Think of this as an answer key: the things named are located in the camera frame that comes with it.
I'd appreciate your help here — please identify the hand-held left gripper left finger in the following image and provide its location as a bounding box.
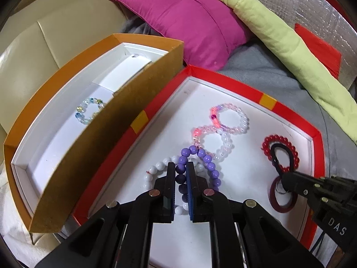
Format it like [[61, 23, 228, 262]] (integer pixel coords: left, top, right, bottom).
[[35, 162, 176, 268]]

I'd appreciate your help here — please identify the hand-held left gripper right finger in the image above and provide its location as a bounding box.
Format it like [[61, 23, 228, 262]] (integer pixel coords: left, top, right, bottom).
[[186, 162, 325, 268]]

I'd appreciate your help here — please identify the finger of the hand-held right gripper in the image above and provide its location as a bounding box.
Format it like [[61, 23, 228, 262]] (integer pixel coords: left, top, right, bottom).
[[281, 171, 336, 199], [303, 188, 352, 216]]

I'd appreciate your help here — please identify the dark red bangle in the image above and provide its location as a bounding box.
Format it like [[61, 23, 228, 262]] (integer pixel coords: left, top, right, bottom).
[[269, 176, 298, 213]]

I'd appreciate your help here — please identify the black cord with silver ring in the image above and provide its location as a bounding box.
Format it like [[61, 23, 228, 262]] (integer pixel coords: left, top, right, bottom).
[[269, 142, 296, 195]]

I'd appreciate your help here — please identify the red box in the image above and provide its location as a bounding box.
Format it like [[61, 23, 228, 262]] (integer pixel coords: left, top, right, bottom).
[[71, 65, 326, 251]]

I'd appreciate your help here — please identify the purple bead bracelet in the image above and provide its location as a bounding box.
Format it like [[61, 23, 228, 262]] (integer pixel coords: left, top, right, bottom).
[[175, 145, 222, 205]]

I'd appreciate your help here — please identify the red bead bracelet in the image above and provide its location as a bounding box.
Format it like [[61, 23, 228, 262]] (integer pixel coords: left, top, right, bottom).
[[262, 134, 301, 173]]

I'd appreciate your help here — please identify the pink white bead bracelet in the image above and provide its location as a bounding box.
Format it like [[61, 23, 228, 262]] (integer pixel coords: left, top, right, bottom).
[[192, 127, 234, 163], [209, 103, 249, 135]]

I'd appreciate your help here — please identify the orange box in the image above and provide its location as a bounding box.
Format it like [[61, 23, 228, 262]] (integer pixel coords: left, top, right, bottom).
[[3, 33, 185, 233]]

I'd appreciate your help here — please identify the grey blanket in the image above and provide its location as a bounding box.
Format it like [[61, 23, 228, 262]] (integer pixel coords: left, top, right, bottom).
[[119, 17, 357, 261]]

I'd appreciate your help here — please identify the red pillow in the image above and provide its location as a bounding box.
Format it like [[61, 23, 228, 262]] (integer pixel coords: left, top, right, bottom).
[[294, 23, 342, 79]]

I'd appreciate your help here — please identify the white card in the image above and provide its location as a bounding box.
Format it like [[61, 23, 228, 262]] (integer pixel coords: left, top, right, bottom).
[[92, 54, 153, 94]]

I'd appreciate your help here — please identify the light green blanket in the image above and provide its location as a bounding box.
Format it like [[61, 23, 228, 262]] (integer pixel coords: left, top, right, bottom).
[[218, 0, 357, 146]]

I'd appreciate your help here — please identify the white cloth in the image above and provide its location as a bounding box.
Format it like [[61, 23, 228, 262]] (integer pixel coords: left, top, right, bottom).
[[0, 170, 71, 260]]

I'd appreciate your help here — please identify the silver foil mat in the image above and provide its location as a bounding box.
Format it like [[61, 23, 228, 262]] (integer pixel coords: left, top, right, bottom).
[[245, 0, 357, 90]]

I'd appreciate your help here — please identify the magenta pillow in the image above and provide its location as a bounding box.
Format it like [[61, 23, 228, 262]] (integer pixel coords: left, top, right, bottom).
[[106, 0, 252, 72]]

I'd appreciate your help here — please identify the beige leather sofa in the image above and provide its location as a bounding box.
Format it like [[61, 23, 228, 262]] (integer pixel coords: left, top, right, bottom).
[[0, 0, 168, 137]]

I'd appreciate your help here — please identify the light blue crystal bracelet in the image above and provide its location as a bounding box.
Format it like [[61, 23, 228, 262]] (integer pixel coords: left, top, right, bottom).
[[75, 98, 105, 125]]

